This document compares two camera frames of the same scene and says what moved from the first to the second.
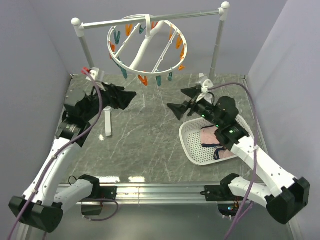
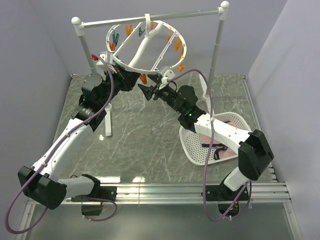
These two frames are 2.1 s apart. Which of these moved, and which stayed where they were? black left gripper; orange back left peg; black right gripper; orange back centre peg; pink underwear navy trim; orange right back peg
Moved: black right gripper; black left gripper
Stayed: pink underwear navy trim; orange right back peg; orange back left peg; orange back centre peg
